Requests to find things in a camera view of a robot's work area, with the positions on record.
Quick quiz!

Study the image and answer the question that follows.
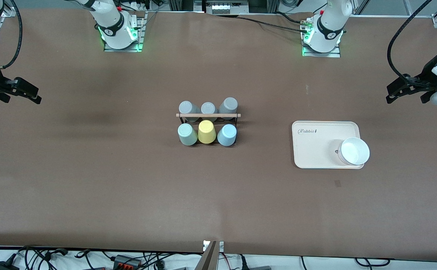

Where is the pale green plastic cup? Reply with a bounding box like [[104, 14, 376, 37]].
[[178, 123, 198, 146]]

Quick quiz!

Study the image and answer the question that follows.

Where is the light blue plastic cup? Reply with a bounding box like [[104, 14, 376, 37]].
[[217, 124, 238, 147]]

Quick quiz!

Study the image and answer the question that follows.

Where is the white bowl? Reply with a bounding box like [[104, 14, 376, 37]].
[[338, 137, 370, 166]]

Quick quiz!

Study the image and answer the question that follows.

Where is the cream plastic tray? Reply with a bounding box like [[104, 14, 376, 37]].
[[292, 121, 365, 170]]

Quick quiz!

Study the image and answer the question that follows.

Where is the grey plastic cup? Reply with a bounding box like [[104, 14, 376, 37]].
[[178, 100, 201, 123], [201, 102, 218, 121], [218, 97, 239, 120]]

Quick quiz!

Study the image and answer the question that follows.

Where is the yellow plastic cup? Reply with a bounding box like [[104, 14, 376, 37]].
[[198, 120, 217, 144]]

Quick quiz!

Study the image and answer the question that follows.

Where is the black red connector box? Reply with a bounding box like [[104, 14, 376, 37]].
[[112, 255, 143, 270]]

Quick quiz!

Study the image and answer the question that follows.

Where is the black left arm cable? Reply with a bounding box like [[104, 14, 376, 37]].
[[386, 0, 433, 82]]

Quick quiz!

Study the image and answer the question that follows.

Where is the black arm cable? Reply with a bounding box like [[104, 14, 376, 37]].
[[386, 0, 433, 82], [0, 0, 24, 71]]

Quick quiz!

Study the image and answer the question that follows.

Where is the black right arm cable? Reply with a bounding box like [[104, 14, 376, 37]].
[[0, 0, 24, 71]]

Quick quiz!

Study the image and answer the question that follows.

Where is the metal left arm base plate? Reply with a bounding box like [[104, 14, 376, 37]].
[[302, 18, 341, 58]]

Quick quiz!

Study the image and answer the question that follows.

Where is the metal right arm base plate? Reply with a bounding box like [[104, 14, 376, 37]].
[[103, 10, 147, 53]]

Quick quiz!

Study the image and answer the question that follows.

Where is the short black table cable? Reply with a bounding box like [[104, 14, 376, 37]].
[[277, 12, 306, 24]]

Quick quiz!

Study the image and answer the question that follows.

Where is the long black table cable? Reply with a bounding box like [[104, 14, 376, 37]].
[[237, 16, 310, 33]]

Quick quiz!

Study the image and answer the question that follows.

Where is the black floor cable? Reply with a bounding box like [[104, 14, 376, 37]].
[[355, 257, 392, 268], [18, 245, 70, 264]]

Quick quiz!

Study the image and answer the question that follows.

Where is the black wire cup rack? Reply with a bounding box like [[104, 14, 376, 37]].
[[176, 112, 241, 146]]

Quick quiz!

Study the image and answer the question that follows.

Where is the white label bracket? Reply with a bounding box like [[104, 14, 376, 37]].
[[203, 240, 225, 252]]

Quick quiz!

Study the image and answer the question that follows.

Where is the brown camera stand post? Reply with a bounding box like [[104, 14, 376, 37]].
[[195, 241, 219, 270]]

